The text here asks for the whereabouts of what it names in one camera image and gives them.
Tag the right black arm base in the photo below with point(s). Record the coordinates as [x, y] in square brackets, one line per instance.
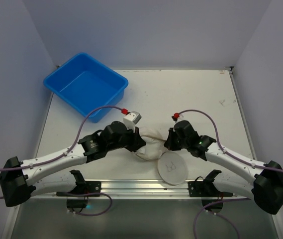
[204, 188]

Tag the blue plastic bin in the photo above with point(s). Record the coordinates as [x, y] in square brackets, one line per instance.
[85, 84]

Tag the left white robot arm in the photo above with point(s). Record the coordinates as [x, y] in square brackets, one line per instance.
[20, 180]

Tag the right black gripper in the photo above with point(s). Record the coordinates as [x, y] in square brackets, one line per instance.
[170, 140]

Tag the round beige mesh laundry bag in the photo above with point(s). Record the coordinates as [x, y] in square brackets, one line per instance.
[172, 168]

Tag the aluminium mounting rail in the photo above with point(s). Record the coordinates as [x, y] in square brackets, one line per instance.
[134, 188]

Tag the white bra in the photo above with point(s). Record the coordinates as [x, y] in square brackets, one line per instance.
[154, 147]

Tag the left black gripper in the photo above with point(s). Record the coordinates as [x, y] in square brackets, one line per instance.
[138, 140]

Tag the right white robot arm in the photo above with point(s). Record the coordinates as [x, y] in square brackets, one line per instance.
[242, 176]

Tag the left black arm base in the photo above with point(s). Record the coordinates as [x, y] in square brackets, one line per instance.
[82, 187]

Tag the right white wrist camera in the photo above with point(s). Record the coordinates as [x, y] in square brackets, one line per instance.
[177, 117]

